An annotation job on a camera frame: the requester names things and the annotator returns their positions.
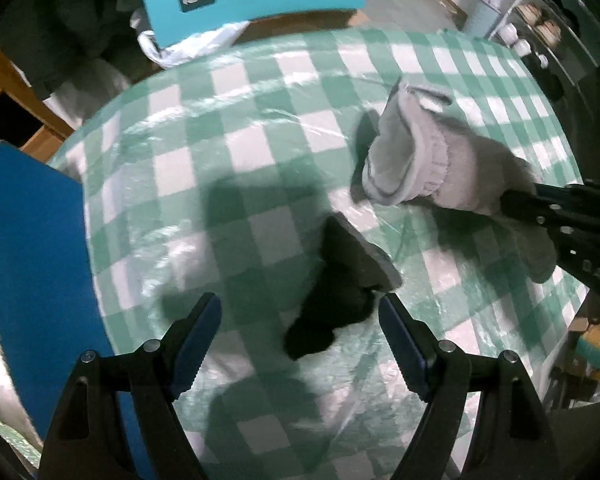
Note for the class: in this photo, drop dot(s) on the pale blue trash bin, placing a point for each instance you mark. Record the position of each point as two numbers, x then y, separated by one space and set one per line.
485 17

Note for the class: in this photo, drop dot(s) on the metal shoe rack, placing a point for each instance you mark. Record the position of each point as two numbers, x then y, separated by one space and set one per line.
555 25

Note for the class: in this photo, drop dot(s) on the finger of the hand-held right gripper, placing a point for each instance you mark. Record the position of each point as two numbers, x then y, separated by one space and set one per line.
580 191
535 210

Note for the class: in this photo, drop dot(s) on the dark grey sock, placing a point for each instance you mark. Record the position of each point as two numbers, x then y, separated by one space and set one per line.
337 295

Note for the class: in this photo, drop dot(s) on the white plastic bag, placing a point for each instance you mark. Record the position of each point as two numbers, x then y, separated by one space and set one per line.
190 42

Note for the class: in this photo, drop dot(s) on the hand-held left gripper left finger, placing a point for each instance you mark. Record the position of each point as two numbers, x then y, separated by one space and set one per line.
192 345

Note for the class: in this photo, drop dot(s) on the wooden louvered cabinet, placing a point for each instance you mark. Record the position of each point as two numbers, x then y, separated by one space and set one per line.
15 95

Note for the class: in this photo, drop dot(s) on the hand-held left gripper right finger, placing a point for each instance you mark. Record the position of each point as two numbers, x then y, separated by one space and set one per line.
405 345

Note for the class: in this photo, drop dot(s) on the blue-edged cardboard box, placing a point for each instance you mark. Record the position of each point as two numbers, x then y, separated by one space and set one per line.
35 270

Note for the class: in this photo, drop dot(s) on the dark jacket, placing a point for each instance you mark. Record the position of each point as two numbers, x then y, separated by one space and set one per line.
65 25

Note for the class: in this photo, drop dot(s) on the green checkered tablecloth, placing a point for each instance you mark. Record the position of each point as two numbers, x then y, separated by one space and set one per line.
230 160

